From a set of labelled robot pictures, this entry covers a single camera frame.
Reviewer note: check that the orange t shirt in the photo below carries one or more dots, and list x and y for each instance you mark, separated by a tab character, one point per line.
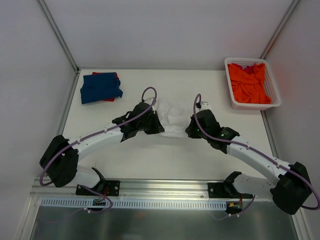
248	88

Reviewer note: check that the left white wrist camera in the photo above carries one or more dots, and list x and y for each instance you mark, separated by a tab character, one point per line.
151	101

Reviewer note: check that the magenta garment in basket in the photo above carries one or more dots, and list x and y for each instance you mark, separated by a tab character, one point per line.
249	69

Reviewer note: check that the white plastic basket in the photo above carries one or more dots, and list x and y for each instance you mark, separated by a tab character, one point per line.
270	84

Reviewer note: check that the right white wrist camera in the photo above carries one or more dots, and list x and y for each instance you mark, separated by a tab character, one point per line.
203	105

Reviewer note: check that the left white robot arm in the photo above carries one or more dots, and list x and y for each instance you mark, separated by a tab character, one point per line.
60	162

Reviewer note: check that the folded blue t shirt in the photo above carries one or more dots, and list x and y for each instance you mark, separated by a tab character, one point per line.
99	87

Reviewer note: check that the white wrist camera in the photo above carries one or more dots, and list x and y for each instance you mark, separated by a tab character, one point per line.
203	105
151	101

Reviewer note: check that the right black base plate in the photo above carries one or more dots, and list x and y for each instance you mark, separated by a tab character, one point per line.
222	190

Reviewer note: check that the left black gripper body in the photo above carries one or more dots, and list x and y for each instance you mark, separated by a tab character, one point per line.
154	122

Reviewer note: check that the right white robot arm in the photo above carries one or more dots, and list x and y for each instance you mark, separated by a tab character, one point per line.
287	185

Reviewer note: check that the aluminium mounting rail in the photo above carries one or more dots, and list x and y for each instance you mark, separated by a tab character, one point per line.
152	189

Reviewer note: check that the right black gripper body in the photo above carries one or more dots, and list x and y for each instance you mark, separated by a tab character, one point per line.
192	127

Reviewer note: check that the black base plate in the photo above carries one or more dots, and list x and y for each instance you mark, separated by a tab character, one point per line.
109	188
222	190

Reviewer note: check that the white slotted cable duct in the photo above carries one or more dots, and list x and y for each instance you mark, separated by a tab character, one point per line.
134	204

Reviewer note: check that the folded red t shirt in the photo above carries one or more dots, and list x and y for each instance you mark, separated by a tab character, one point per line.
109	75

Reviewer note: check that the white t shirt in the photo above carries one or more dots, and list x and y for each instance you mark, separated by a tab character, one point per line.
174	117

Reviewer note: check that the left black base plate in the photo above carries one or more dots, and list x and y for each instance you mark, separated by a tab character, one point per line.
109	188

